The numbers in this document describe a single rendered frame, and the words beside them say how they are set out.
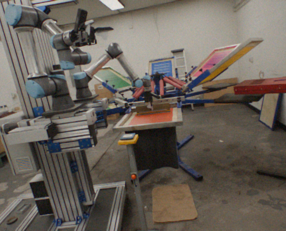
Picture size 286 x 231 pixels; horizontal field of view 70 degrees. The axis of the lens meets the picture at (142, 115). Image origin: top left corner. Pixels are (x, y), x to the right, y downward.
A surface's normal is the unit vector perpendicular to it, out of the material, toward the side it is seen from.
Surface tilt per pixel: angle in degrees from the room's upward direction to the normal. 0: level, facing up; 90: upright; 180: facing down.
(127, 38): 90
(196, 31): 90
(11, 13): 82
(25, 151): 90
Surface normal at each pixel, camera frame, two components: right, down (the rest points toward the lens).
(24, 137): -0.01, 0.24
